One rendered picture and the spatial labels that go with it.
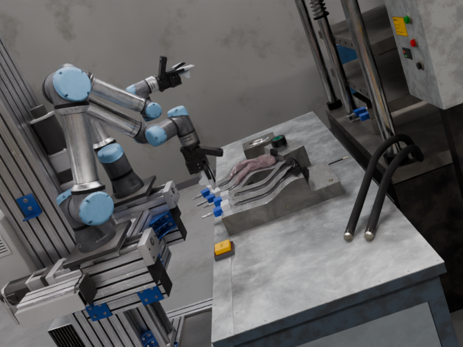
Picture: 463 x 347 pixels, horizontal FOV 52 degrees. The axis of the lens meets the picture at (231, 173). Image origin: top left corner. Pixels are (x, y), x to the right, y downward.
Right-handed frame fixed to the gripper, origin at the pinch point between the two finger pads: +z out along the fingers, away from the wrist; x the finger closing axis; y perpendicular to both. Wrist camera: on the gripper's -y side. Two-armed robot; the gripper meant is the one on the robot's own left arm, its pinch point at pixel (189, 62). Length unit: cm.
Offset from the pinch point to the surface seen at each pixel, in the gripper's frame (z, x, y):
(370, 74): 44, 82, 15
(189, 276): -42, -59, 155
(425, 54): 43, 114, 4
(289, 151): 19, 42, 49
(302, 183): 3, 82, 44
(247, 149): 15, -4, 60
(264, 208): -14, 76, 49
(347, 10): 43, 77, -10
